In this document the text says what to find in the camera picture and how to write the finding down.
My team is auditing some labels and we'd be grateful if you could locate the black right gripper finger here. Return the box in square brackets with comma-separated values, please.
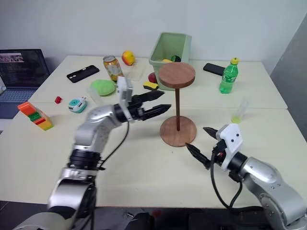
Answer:
[185, 142, 212, 170]
[202, 126, 219, 140]

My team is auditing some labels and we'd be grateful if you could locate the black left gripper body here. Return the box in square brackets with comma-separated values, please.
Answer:
[126, 94, 147, 123]

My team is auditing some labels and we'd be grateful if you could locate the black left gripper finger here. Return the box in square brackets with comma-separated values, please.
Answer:
[137, 90, 166, 104]
[144, 103, 173, 119]

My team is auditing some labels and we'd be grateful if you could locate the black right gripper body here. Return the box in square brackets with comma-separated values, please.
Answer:
[211, 138, 228, 166]

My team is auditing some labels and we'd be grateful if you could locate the round wooden base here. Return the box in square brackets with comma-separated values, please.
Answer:
[160, 115, 198, 147]

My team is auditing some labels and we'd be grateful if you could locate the wooden pole with round top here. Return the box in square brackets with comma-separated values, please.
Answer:
[158, 62, 196, 132]

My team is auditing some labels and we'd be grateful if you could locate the yellow black sponge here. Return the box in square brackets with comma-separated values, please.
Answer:
[142, 80, 159, 92]

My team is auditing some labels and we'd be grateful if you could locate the clear plastic tray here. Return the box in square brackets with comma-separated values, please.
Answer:
[124, 62, 147, 82]

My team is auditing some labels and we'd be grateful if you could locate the clear tube with green liquid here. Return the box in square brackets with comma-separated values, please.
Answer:
[231, 98, 250, 124]

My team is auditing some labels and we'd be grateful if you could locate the clear plastic cup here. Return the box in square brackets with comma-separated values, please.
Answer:
[86, 86, 106, 106]

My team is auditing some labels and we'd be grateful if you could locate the yellow red apple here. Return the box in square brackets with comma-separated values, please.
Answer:
[121, 50, 136, 66]

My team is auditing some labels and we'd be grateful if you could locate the yellow soda can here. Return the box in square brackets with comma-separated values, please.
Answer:
[103, 55, 125, 82]

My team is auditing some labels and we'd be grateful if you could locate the green soda bottle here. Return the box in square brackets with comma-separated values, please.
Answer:
[219, 57, 241, 95]

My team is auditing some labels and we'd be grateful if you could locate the light green plastic bin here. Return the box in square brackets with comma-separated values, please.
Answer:
[149, 32, 192, 73]

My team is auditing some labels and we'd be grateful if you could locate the teal white power cube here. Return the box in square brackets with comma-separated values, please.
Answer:
[68, 96, 88, 113]

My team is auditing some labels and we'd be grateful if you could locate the black smartphone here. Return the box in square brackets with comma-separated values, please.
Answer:
[202, 62, 225, 77]

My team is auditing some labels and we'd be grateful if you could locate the black phone case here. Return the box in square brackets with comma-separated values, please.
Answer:
[66, 64, 100, 84]

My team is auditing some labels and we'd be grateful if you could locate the dark rounded shape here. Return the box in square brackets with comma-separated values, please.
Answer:
[123, 211, 155, 230]

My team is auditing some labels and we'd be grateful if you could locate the grey partition panel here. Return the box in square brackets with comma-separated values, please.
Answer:
[268, 18, 307, 142]

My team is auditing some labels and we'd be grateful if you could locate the orange green toy block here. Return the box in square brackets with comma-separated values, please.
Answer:
[17, 101, 54, 132]

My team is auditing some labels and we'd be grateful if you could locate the dark grey laptop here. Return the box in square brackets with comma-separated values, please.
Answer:
[0, 48, 51, 119]

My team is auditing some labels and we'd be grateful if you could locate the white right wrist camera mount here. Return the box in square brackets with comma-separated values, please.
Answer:
[215, 123, 244, 172]

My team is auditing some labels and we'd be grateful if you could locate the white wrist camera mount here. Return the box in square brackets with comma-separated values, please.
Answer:
[215, 123, 244, 172]
[116, 76, 134, 120]

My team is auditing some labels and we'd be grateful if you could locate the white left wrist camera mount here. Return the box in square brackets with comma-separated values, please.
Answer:
[116, 76, 134, 120]

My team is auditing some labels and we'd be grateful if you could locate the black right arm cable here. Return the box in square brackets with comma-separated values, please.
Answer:
[210, 148, 243, 209]

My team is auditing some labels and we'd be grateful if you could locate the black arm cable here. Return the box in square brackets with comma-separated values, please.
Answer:
[97, 120, 130, 171]
[210, 148, 243, 209]

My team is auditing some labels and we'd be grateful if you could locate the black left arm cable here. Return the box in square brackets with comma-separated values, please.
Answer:
[97, 120, 130, 171]

